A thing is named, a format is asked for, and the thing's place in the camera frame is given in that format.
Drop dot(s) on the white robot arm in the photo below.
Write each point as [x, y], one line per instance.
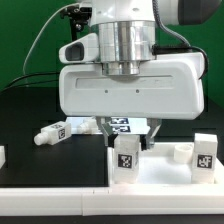
[118, 70]

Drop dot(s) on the black camera on stand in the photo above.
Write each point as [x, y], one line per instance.
[81, 9]

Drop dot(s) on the white fence wall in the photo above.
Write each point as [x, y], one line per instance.
[2, 156]
[118, 200]

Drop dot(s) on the white front fence wall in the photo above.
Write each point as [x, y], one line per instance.
[118, 200]

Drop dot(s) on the white left fence wall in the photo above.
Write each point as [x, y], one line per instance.
[2, 156]

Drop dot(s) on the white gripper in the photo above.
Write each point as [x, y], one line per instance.
[168, 87]

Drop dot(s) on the white sheet with markers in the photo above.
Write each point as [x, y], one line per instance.
[119, 125]

